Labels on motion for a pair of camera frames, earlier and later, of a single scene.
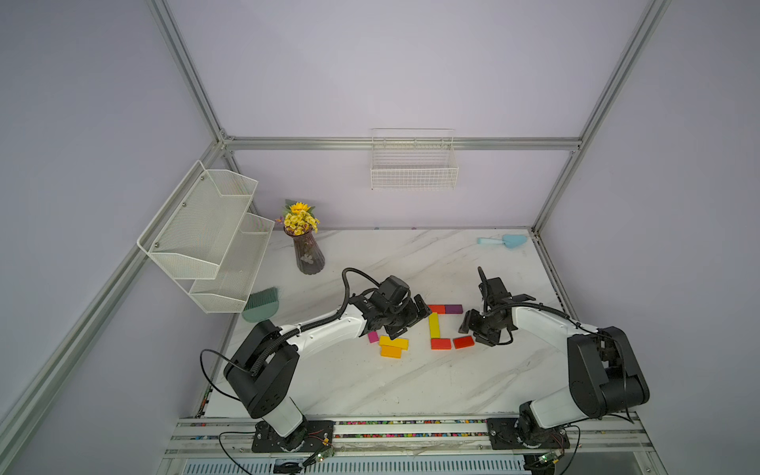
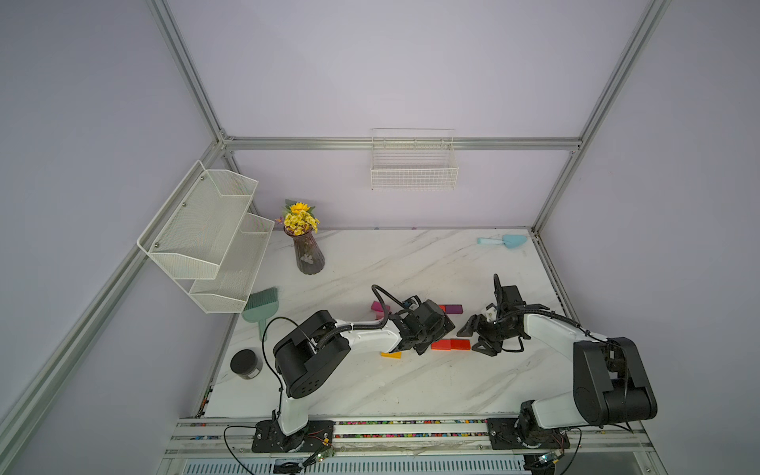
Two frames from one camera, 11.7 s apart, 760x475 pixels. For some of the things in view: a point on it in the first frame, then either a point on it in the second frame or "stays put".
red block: (463, 341) stays put
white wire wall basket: (413, 159) stays put
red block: (440, 343) stays put
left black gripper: (413, 316) → (440, 330)
